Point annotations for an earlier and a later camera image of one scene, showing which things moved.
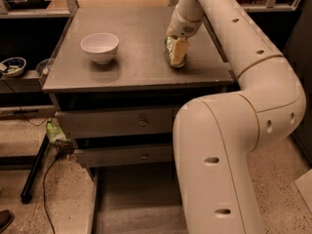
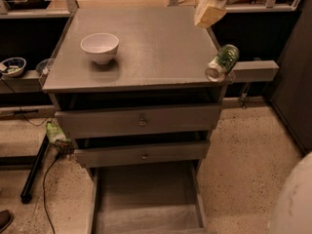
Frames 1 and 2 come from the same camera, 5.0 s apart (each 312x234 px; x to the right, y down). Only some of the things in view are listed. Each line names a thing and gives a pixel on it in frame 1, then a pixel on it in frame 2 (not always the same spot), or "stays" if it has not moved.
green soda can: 169,47 → 223,60
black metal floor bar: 26,192 stays
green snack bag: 56,134 stays
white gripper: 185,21 → 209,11
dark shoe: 6,217 stays
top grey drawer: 117,123 stays
